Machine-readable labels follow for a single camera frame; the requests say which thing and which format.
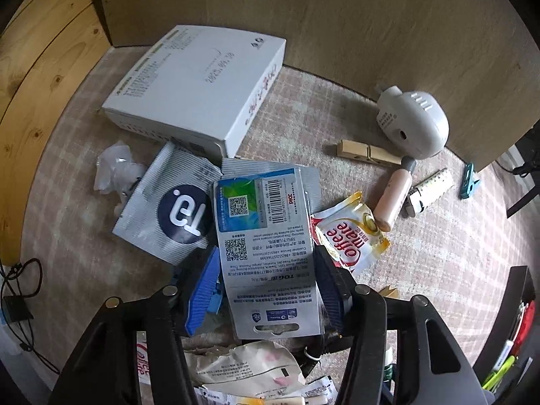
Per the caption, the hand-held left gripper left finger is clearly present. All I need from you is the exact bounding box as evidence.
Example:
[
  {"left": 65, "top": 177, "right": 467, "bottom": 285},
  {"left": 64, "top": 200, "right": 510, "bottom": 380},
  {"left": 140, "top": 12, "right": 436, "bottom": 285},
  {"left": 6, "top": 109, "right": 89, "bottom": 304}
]
[{"left": 48, "top": 247, "right": 222, "bottom": 405}]

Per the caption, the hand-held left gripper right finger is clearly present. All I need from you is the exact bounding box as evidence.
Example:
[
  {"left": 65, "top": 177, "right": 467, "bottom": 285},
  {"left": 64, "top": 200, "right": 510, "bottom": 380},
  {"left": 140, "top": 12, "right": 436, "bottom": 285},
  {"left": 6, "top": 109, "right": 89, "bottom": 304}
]
[{"left": 312, "top": 245, "right": 486, "bottom": 405}]

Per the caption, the blue and white blister card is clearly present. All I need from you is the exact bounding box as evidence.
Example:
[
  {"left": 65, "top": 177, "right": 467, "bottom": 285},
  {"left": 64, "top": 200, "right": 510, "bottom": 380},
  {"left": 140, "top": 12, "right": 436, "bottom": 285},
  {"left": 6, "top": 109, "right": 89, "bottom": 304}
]
[{"left": 212, "top": 168, "right": 327, "bottom": 340}]

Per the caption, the white corn LED bulb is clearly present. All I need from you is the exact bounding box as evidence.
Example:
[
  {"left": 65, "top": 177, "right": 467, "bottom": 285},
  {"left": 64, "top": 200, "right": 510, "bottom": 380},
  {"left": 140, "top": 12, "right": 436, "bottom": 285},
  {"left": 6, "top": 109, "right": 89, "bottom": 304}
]
[{"left": 403, "top": 168, "right": 455, "bottom": 217}]

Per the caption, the black storage container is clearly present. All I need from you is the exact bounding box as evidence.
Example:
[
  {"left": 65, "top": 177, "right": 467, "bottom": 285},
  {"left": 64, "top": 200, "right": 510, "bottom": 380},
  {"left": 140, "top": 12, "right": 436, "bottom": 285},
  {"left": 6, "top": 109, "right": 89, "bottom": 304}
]
[{"left": 472, "top": 266, "right": 540, "bottom": 393}]

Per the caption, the white plug-in device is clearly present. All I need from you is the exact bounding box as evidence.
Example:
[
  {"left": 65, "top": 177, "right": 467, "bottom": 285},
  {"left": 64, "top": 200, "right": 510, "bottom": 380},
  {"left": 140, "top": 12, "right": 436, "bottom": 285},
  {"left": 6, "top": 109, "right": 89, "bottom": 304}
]
[{"left": 375, "top": 85, "right": 450, "bottom": 160}]

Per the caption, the white cardboard box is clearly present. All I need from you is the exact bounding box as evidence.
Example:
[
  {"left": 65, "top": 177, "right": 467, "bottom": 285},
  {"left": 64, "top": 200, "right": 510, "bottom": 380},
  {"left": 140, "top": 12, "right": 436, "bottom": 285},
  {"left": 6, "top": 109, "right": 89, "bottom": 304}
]
[{"left": 101, "top": 24, "right": 288, "bottom": 160}]

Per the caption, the yellow and red creamer sachet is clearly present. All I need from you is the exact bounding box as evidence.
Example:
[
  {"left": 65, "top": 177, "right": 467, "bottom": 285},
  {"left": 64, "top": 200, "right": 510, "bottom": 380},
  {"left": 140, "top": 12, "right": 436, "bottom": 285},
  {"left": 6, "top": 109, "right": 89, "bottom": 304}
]
[{"left": 310, "top": 191, "right": 392, "bottom": 274}]

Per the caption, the grey sachet with dark circle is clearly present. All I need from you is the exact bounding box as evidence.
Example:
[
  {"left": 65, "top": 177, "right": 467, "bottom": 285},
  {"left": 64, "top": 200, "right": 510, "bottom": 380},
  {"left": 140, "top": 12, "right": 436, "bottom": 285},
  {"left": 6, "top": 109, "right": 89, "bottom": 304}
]
[{"left": 112, "top": 141, "right": 222, "bottom": 266}]

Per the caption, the crumpled beige paper packet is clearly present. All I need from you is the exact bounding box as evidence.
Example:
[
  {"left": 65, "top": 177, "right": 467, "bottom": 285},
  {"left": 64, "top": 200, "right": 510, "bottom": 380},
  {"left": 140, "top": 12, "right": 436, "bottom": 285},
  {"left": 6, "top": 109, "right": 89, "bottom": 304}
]
[{"left": 183, "top": 340, "right": 311, "bottom": 389}]

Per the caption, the white sachet with red print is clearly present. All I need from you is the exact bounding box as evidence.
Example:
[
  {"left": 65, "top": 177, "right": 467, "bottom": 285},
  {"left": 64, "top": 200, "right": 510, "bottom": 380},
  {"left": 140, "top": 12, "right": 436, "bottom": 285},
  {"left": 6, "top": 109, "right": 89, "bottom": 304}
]
[{"left": 135, "top": 331, "right": 153, "bottom": 384}]

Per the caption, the pink tube with grey cap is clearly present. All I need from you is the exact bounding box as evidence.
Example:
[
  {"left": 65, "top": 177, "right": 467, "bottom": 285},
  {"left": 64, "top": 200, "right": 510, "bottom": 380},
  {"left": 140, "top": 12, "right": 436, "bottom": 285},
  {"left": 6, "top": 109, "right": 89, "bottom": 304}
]
[{"left": 375, "top": 156, "right": 417, "bottom": 233}]

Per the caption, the white printed wrapper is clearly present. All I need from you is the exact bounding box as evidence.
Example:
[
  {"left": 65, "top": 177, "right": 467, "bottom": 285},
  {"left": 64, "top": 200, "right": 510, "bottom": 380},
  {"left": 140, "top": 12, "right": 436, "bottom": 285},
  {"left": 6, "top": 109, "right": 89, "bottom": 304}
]
[{"left": 200, "top": 379, "right": 338, "bottom": 405}]

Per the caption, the clear crumpled plastic wrap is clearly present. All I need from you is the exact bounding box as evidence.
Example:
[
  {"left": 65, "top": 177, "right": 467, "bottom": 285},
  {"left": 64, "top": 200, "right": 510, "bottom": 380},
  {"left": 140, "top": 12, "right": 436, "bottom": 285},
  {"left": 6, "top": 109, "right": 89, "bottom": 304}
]
[{"left": 93, "top": 142, "right": 146, "bottom": 203}]

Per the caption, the teal plastic clothespin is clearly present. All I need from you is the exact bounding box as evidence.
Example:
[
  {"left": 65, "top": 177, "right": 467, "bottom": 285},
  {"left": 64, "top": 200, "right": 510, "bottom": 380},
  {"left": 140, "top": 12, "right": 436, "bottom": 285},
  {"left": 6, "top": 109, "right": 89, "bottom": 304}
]
[{"left": 460, "top": 162, "right": 482, "bottom": 200}]

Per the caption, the black power adapter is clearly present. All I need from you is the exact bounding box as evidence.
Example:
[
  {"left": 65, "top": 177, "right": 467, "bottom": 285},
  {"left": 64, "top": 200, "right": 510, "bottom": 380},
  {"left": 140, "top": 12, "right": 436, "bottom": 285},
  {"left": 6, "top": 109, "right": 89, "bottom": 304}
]
[{"left": 2, "top": 295, "right": 34, "bottom": 323}]

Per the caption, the green highlighter pen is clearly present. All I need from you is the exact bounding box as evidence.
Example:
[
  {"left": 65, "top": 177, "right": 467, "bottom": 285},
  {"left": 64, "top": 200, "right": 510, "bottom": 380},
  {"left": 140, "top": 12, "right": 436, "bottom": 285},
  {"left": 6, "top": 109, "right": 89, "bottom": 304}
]
[{"left": 481, "top": 355, "right": 517, "bottom": 391}]

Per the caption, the red pouch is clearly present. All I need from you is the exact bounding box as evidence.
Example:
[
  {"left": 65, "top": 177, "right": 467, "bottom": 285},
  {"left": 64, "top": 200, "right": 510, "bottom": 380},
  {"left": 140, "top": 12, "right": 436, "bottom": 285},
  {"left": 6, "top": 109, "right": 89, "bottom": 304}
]
[{"left": 512, "top": 304, "right": 536, "bottom": 347}]

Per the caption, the black desk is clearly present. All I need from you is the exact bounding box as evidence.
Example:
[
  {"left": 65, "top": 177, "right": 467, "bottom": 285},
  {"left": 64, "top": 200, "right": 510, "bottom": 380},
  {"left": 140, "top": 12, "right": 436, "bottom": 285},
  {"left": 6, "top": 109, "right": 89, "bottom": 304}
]
[{"left": 506, "top": 127, "right": 540, "bottom": 219}]

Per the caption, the light wooden furniture panel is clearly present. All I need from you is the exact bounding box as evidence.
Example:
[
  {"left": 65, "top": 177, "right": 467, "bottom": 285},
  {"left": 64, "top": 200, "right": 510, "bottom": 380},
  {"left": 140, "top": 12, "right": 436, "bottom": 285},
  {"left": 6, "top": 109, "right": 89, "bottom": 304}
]
[{"left": 0, "top": 0, "right": 112, "bottom": 266}]

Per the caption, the large brown cardboard box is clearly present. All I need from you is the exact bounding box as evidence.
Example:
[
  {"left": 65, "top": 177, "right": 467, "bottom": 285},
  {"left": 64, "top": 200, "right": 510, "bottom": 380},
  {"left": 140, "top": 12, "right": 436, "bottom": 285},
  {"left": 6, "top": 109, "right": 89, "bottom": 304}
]
[{"left": 95, "top": 0, "right": 528, "bottom": 173}]

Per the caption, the black cable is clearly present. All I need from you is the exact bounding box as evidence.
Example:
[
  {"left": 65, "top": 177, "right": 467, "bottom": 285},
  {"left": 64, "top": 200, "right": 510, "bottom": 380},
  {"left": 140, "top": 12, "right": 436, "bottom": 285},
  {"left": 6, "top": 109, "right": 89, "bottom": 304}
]
[{"left": 0, "top": 257, "right": 60, "bottom": 374}]

